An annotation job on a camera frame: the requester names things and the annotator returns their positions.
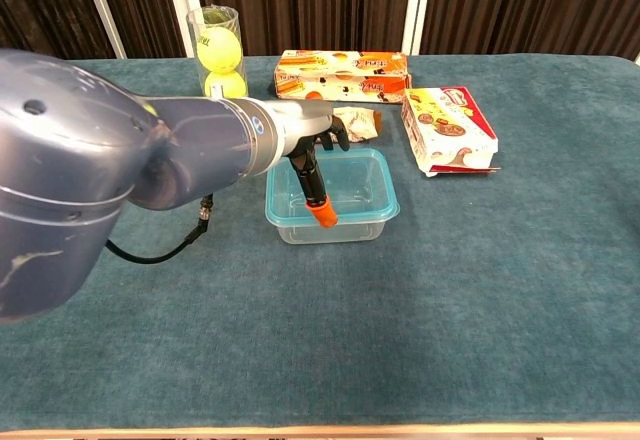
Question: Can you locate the yellow tennis ball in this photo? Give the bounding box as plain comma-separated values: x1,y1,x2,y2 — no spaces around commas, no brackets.
204,69,248,100
196,27,243,72

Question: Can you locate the clear tennis ball tube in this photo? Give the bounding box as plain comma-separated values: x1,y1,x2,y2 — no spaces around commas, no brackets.
186,5,251,100

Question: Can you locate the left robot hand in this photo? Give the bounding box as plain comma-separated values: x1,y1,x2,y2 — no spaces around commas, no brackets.
272,99,351,229

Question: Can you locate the beige snack bar wrapper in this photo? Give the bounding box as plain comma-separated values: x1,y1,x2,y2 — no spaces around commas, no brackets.
332,107,384,144

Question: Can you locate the dark brown pleated curtain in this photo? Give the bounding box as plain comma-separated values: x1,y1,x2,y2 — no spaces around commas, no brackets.
0,0,640,61

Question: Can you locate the long orange biscuit box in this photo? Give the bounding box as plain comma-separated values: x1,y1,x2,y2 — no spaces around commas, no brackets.
273,49,413,105

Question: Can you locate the blue plastic container lid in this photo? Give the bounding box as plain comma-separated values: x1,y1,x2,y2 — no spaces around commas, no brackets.
264,148,401,225

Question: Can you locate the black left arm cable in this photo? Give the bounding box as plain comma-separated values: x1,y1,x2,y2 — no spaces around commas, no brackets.
104,193,215,265

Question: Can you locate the red white cookie box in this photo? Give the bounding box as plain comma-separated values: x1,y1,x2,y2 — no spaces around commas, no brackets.
400,86,501,178

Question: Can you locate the clear plastic food container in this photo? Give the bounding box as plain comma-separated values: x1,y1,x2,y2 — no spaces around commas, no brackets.
267,152,399,245

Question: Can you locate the teal tablecloth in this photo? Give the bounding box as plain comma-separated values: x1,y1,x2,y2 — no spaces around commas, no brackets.
0,53,640,431

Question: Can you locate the thin grey frame post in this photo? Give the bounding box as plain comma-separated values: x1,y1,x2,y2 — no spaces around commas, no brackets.
77,0,127,60

